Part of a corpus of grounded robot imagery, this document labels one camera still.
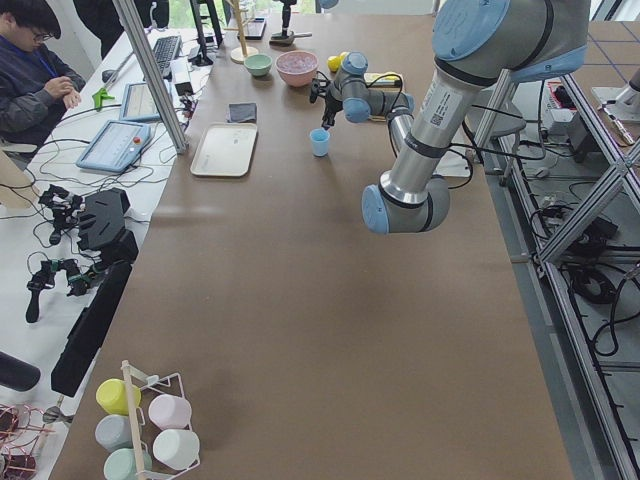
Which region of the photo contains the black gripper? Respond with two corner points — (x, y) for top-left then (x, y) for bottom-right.
(309, 77), (343, 130)

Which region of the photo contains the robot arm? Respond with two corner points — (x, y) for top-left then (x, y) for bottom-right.
(310, 0), (590, 234)

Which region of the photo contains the light blue cup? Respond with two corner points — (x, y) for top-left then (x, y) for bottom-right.
(309, 128), (330, 157)

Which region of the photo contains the clear ice cubes pile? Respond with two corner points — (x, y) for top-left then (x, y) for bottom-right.
(276, 50), (318, 74)

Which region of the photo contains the steel ice scoop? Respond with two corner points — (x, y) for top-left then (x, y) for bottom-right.
(269, 31), (312, 47)

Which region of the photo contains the white cup rack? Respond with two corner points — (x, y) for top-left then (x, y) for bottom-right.
(121, 360), (201, 479)

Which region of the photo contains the pink cup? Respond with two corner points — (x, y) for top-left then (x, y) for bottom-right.
(148, 394), (192, 430)

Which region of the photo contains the yellow cup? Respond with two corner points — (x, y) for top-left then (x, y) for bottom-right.
(95, 378), (129, 416)

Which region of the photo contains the white cup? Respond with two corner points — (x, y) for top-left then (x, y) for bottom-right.
(152, 429), (200, 470)

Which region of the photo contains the grey cup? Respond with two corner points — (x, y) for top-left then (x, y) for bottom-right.
(94, 414), (133, 453)

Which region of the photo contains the mint green cup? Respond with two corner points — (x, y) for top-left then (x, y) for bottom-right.
(103, 448), (138, 480)

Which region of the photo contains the pink bowl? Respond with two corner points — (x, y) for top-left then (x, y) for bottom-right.
(275, 50), (318, 87)

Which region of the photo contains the wooden cutting board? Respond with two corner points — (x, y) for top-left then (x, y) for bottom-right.
(364, 71), (404, 106)

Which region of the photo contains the dark grey cloth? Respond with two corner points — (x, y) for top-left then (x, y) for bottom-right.
(227, 102), (257, 123)

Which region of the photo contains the green bowl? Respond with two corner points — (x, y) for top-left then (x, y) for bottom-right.
(244, 53), (273, 78)

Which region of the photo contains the beige rabbit tray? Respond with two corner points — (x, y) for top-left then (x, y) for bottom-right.
(190, 122), (258, 178)

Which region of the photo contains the wooden glass stand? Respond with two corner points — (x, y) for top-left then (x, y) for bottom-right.
(225, 0), (259, 65)

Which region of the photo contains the black keyboard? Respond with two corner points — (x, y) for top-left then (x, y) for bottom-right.
(152, 35), (182, 79)

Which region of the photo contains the blue teach pendant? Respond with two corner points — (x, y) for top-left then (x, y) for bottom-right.
(75, 120), (151, 173)
(119, 82), (161, 122)

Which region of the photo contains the black robot hand device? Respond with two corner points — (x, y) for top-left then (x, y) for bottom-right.
(78, 188), (139, 265)

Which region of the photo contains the seated person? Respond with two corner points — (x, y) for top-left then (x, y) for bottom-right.
(1, 1), (85, 147)

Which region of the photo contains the aluminium frame post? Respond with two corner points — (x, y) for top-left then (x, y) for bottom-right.
(113, 0), (188, 154)

